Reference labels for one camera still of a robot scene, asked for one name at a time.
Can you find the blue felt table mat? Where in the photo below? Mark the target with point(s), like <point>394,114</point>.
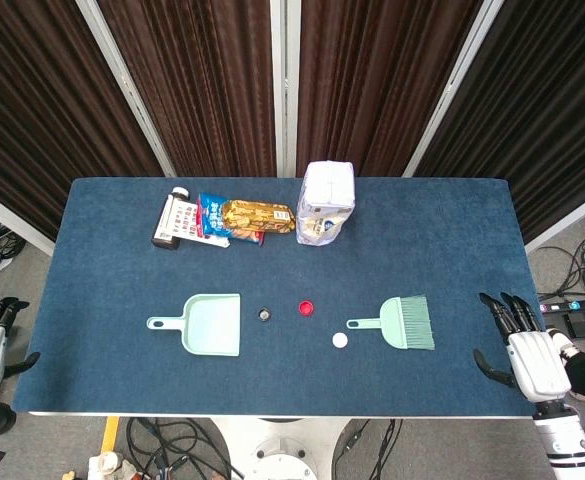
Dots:
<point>292,385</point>

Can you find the black bottle cap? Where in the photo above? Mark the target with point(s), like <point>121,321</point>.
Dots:
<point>265,315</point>

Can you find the gold biscuit pack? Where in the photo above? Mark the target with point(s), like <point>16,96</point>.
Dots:
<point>257,217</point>

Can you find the white frame rail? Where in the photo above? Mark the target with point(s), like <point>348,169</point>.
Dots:
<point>567,220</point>
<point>12,220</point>

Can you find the white frame post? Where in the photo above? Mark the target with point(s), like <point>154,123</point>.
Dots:
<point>452,85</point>
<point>284,100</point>
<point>122,85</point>

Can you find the dark brown curtain panel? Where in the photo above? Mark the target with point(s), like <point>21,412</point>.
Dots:
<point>372,90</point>
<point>197,90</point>
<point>547,125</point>
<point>32,125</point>

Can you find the red bottle cap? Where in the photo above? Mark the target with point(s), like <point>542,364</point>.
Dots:
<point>306,308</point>

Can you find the white paper bag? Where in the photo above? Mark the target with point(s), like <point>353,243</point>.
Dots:
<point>327,195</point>

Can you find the white bottle cap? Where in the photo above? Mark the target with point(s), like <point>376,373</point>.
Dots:
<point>340,340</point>

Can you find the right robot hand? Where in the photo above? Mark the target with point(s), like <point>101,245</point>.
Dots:
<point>539,365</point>

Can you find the light green hand brush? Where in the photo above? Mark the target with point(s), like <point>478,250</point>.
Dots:
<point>394,322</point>

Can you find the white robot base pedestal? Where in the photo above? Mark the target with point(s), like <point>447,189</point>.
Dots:
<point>282,450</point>

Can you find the blue snack bag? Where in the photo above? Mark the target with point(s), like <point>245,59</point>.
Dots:
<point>212,215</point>

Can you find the light green dustpan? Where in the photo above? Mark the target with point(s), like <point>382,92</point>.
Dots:
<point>212,327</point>

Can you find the white sneaker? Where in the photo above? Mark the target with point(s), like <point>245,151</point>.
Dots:
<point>562,345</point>

